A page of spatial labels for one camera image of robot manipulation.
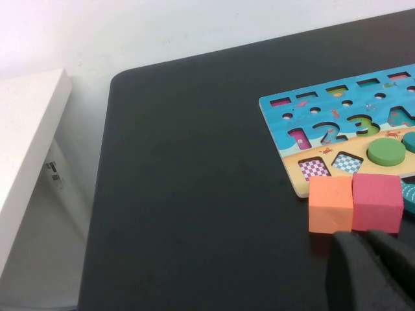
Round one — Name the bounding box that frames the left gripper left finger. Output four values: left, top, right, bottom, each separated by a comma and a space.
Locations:
326, 230, 406, 311

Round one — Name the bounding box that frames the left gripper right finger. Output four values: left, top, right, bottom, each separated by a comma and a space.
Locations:
368, 229, 415, 311

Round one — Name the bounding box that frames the teal wooden fish piece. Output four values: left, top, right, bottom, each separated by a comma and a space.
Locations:
400, 179, 415, 214

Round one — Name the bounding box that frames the green circle piece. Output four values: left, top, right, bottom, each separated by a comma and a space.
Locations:
367, 138, 407, 166

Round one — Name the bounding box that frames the colourful wooden number puzzle board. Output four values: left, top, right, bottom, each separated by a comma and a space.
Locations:
258, 63, 415, 198

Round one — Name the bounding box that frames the pink wooden cube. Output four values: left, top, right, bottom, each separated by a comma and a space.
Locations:
351, 174, 405, 234

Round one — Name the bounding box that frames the orange foam cube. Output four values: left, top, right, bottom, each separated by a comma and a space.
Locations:
307, 176, 354, 234

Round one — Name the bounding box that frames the barcode sticker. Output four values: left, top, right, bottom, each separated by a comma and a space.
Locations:
44, 160, 65, 189

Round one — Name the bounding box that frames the white side table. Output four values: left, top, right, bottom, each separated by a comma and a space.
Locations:
0, 67, 74, 276

